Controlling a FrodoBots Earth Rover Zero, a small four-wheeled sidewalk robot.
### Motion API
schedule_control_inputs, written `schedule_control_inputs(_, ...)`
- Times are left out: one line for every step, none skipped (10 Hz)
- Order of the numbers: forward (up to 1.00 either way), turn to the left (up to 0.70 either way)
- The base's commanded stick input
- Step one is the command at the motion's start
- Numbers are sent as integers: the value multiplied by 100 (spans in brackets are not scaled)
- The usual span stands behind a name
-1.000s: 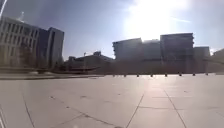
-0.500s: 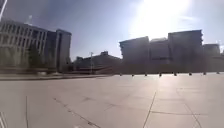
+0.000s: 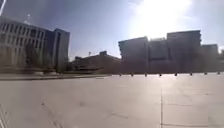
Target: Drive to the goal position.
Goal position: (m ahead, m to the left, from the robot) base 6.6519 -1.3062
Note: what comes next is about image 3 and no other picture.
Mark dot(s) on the pale stone paved plaza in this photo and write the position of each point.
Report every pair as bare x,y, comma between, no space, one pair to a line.
116,103

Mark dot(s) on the large dark building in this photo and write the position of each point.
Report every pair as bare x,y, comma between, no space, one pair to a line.
173,50

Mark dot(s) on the grey office building with windows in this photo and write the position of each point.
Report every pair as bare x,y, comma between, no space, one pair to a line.
20,35

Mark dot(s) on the low dark building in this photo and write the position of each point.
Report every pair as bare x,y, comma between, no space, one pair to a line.
100,61

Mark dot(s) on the grass strip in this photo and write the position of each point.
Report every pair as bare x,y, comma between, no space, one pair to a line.
40,76

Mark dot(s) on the row of trees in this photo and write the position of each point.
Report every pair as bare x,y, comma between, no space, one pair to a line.
31,56

